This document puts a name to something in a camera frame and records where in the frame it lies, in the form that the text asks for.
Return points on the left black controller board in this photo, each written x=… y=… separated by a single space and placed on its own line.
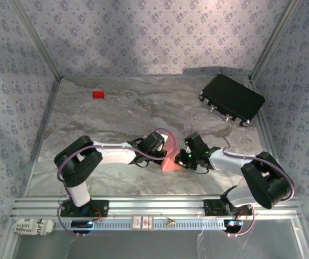
x=81 y=225

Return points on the aluminium table side rail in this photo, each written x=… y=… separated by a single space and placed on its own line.
x=267 y=132
x=46 y=121

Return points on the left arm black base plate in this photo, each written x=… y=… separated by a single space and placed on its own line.
x=100 y=207

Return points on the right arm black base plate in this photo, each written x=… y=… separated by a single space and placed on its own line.
x=211 y=207

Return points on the aluminium frame post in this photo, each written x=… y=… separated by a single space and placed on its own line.
x=37 y=40
x=273 y=40

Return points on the small brass clip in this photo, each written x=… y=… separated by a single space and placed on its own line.
x=170 y=222

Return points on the aluminium mounting rail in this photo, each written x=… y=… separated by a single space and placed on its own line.
x=157 y=205

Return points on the grey flat panel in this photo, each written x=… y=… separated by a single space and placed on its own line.
x=154 y=245

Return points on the small red block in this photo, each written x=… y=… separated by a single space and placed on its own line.
x=98 y=95

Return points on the pink square paper sheet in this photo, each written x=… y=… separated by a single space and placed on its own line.
x=170 y=147

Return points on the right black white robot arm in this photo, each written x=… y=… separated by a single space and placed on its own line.
x=229 y=164

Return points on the right black controller board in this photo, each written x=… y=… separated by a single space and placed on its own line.
x=233 y=226

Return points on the small card on rail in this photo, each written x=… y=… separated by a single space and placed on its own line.
x=143 y=223

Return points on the black controller board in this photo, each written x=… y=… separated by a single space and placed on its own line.
x=81 y=225
x=233 y=226

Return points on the white label tag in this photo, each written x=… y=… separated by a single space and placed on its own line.
x=31 y=227

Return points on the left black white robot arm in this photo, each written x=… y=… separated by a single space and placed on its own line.
x=113 y=157

